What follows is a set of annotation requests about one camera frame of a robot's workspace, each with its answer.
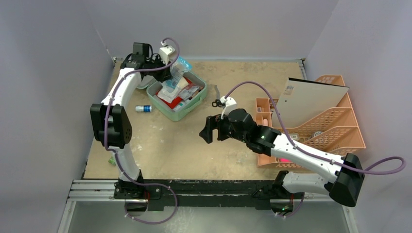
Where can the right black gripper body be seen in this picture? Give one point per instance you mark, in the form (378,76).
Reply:
(220,129)

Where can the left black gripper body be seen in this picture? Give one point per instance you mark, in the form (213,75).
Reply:
(159,74)

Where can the blue white plastic bag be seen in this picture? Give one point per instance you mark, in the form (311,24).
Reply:
(178,69)

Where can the beige gauze packet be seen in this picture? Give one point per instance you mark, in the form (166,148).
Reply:
(182,83)

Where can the white gauze pad packet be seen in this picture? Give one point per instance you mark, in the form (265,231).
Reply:
(167,96)

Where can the clear bag alcohol wipes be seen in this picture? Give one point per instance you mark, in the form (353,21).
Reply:
(189,91)

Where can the red first aid pouch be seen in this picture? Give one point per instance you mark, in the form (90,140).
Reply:
(178,99)

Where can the white plastic bottle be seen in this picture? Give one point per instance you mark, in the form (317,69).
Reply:
(182,106)

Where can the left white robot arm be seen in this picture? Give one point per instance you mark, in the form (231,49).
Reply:
(110,122)

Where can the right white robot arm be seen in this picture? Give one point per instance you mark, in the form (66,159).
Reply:
(337,176)

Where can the mint green storage case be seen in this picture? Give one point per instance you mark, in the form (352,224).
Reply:
(152,87)

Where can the blue white tube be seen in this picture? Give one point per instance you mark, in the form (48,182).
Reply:
(143,108)

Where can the pink marker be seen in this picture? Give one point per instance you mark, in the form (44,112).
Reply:
(284,160)

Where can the white cardboard folder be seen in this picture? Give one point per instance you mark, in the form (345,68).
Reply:
(302,100)

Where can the small green packet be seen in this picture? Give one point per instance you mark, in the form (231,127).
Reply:
(112,161)

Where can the black handled scissors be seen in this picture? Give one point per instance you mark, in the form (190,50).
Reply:
(217,102)

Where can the black metal base frame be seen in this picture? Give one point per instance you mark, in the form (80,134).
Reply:
(159,193)

